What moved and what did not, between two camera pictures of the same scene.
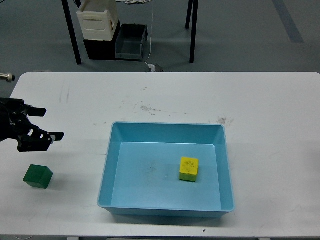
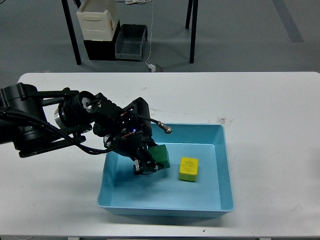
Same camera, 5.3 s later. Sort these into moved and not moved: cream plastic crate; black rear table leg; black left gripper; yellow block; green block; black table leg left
Moved: green block; black left gripper
Not moved: cream plastic crate; black rear table leg; black table leg left; yellow block
